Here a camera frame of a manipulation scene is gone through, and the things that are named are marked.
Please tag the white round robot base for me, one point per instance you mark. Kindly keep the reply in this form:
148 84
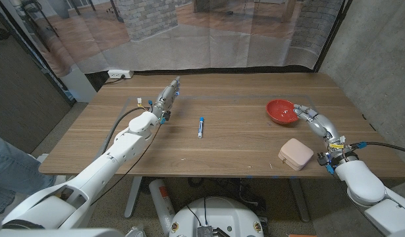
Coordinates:
218 214

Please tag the blue and white marker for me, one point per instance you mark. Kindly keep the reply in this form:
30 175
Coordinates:
200 128

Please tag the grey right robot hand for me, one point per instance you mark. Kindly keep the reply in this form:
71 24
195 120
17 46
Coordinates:
324 126

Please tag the white cabinet block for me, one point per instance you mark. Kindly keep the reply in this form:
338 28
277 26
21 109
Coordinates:
78 85

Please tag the printed room backdrop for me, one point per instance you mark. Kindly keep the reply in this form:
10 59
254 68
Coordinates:
205 39

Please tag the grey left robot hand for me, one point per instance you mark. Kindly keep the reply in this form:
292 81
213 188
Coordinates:
166 100

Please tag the red bowl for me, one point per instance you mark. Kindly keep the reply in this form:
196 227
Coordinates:
279 112

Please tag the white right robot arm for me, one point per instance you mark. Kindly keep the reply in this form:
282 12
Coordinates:
367 187

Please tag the white table leg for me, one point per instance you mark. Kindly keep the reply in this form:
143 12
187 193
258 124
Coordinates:
299 200
133 197

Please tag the white power strip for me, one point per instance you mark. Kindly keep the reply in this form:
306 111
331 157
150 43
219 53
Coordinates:
120 73

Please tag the person's leg in jeans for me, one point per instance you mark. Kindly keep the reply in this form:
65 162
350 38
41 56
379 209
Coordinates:
14 171

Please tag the perforated partition panel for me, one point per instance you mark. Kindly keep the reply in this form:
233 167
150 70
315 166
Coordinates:
21 98

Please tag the black backdrop frame pole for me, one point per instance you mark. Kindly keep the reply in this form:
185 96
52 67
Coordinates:
334 33
34 49

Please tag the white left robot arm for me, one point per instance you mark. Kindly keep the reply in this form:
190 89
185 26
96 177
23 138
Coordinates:
100 171

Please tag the white cylinder with orange label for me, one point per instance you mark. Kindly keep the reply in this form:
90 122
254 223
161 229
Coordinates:
161 204

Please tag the pink jewelry box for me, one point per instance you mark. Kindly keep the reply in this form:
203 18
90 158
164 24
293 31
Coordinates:
296 154

